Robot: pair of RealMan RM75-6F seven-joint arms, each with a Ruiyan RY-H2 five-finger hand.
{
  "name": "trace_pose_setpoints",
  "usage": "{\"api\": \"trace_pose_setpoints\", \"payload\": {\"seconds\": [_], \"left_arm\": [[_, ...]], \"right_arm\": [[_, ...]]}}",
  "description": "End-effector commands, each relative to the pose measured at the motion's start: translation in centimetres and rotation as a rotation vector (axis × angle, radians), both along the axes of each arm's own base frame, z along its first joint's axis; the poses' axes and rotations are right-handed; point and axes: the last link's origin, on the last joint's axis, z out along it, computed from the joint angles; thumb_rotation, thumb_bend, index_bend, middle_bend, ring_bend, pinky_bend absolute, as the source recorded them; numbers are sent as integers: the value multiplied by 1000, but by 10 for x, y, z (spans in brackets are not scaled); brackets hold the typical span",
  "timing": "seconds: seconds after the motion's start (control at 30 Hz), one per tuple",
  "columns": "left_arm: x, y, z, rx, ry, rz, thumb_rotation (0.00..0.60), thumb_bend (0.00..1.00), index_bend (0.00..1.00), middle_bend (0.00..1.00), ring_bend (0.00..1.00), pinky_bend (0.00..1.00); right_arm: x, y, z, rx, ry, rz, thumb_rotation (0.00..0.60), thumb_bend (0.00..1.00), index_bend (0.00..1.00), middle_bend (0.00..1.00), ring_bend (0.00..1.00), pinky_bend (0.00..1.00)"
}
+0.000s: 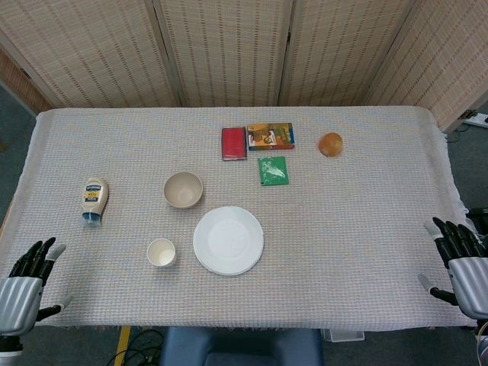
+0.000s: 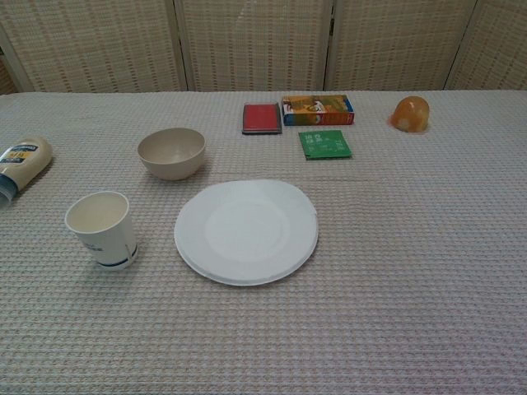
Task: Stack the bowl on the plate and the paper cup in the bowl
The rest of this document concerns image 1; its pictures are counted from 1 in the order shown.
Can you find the white power strip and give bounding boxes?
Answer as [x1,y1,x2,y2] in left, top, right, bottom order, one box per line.
[465,112,488,129]

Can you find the orange bun in wrap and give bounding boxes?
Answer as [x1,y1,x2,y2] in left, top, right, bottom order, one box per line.
[317,132,344,158]

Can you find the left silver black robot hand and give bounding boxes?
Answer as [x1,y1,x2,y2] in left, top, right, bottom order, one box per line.
[0,236,73,339]

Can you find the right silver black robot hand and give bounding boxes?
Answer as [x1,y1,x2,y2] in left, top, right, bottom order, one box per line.
[417,216,488,320]

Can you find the large white plate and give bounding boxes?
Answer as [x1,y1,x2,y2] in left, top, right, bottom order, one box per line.
[192,205,265,277]

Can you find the orange colourful printed box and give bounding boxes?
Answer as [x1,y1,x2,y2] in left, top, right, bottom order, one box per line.
[246,122,296,152]

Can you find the black floor cables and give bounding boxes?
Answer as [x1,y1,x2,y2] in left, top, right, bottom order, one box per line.
[101,329,165,366]

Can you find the red box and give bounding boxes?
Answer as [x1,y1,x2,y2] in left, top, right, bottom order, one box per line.
[221,127,248,162]

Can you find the pale woven tablecloth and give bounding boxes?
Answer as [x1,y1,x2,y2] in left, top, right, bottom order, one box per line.
[0,105,482,333]

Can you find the black power cable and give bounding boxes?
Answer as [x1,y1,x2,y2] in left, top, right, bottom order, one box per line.
[444,124,472,144]

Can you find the mayonnaise squeeze bottle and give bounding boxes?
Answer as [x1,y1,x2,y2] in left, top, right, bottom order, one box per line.
[80,177,110,226]

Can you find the blue chair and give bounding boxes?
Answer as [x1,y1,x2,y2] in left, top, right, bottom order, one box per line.
[159,326,324,366]

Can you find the small white paper cup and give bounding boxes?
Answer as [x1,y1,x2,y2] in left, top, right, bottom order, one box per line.
[146,237,177,268]

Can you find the woven folding screen panel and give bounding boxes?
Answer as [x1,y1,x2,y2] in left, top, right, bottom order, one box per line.
[364,0,488,133]
[278,0,426,108]
[152,0,297,108]
[0,0,182,110]

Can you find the beige bowl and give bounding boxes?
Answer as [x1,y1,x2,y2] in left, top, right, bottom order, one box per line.
[163,171,204,209]

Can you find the brown woven screen panel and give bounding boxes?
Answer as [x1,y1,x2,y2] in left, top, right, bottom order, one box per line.
[0,49,53,115]

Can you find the green packet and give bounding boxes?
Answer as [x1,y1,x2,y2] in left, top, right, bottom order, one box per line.
[257,156,291,187]

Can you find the white plastic box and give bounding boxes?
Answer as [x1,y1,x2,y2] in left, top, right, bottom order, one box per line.
[319,327,366,342]

